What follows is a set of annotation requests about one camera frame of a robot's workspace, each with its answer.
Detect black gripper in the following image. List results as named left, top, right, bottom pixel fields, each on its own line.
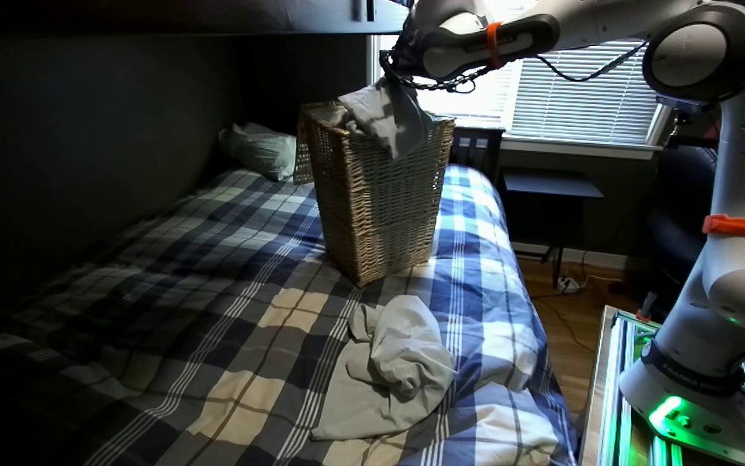
left=378, top=21, right=435, bottom=109

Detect grey-blue cloth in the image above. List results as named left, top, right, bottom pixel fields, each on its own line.
left=336, top=77, right=435, bottom=164
left=311, top=292, right=461, bottom=443

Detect woven wicker laundry basket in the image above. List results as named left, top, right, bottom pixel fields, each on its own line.
left=294, top=99, right=457, bottom=291

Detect crumpled grey-blue cloth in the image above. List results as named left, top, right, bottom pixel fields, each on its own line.
left=311, top=292, right=461, bottom=443

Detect dark nightstand cabinet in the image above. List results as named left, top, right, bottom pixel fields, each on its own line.
left=449, top=117, right=510, bottom=175

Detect small grey-green pillow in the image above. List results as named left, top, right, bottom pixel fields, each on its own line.
left=214, top=120, right=299, bottom=185

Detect black side table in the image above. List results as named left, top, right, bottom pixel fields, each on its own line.
left=499, top=166, right=605, bottom=266

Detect white window blinds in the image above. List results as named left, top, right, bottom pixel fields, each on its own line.
left=413, top=36, right=678, bottom=151

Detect blue plaid duvet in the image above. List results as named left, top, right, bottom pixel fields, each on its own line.
left=0, top=160, right=580, bottom=466

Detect metal robot mounting table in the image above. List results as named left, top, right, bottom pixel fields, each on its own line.
left=577, top=302, right=745, bottom=466

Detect orange strap on arm wrist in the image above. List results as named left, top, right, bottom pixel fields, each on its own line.
left=484, top=19, right=506, bottom=73

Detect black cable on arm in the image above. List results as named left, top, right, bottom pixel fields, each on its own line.
left=533, top=36, right=652, bottom=86

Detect dark bunk bed frame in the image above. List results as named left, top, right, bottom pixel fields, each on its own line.
left=0, top=0, right=413, bottom=38

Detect white cable on floor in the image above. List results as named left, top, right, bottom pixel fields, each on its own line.
left=550, top=273, right=591, bottom=297

